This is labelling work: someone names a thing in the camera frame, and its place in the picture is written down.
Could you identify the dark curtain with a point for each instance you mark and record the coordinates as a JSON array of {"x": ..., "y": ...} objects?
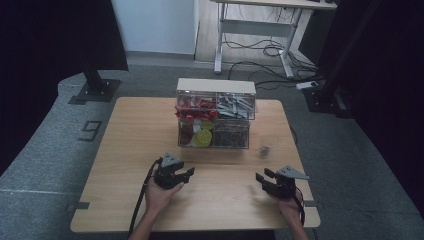
[
  {"x": 383, "y": 83},
  {"x": 56, "y": 36}
]

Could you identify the person's right hand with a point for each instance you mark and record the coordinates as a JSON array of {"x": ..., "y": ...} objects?
[{"x": 290, "y": 206}]

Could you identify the small yellow round capsule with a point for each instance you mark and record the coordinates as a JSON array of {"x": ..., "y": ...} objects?
[{"x": 207, "y": 125}]

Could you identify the pile of red packets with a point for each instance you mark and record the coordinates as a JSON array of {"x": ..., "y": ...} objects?
[{"x": 195, "y": 108}]

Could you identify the white round capsule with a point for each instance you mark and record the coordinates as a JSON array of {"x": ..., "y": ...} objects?
[{"x": 196, "y": 128}]

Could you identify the pile of dark brown pieces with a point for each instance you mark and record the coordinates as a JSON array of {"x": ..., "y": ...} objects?
[{"x": 230, "y": 136}]

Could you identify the person's left hand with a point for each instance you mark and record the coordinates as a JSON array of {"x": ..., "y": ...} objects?
[{"x": 160, "y": 196}]

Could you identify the dark red round capsule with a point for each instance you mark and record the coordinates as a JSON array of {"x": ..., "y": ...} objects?
[{"x": 185, "y": 131}]

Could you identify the black stand with base plate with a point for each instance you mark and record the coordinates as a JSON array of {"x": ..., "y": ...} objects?
[{"x": 95, "y": 83}]

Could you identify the grey tape strip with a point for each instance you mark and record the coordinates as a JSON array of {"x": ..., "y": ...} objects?
[
  {"x": 313, "y": 203},
  {"x": 78, "y": 206}
]

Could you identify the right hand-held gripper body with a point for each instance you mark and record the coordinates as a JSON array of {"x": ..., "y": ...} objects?
[{"x": 285, "y": 186}]

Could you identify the white desk frame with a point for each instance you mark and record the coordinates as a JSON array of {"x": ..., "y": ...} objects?
[{"x": 260, "y": 20}]

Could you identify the black metal stand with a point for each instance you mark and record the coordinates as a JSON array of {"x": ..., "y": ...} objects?
[{"x": 333, "y": 80}]

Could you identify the clear acrylic drawer organizer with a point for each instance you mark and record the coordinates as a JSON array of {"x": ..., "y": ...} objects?
[{"x": 216, "y": 86}]

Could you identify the pile of grey packets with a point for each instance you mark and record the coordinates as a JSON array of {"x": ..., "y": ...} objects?
[{"x": 235, "y": 106}]

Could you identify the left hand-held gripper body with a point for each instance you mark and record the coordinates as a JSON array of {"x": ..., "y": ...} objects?
[{"x": 168, "y": 175}]

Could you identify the white power strip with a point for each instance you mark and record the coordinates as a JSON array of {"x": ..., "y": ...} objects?
[{"x": 306, "y": 85}]

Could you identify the large yellow round capsule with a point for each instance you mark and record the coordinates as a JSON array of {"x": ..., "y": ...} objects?
[{"x": 202, "y": 137}]

